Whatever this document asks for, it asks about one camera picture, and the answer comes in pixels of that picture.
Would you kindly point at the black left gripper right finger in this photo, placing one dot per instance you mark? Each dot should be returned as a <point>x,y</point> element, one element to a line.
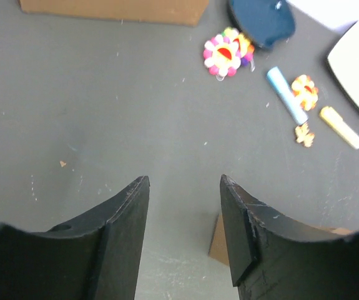
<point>272,256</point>

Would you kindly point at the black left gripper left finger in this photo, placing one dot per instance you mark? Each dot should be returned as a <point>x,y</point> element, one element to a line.
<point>95,255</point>

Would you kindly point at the brown cardboard box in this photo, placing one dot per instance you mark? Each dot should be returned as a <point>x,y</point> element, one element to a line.
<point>183,12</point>
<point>218,245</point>

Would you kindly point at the closed brown cardboard box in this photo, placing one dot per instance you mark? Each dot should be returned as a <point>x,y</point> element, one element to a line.
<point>183,12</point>

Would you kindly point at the small brown leaf toy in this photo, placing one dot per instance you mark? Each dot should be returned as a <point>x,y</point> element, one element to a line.
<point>304,136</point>

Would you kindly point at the yellow chalk stick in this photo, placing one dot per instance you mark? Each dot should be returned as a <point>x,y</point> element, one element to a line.
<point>336,122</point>

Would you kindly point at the orange flower plush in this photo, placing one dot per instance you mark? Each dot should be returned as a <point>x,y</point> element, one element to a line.
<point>305,92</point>

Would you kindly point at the blue chalk stick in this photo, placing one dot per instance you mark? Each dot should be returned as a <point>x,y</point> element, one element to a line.
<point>280,86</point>

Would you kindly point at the rainbow flower plush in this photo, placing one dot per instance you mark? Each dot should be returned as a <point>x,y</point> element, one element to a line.
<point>246,48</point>

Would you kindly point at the dark blue ceramic bowl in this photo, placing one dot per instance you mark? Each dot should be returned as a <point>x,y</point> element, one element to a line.
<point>265,22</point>

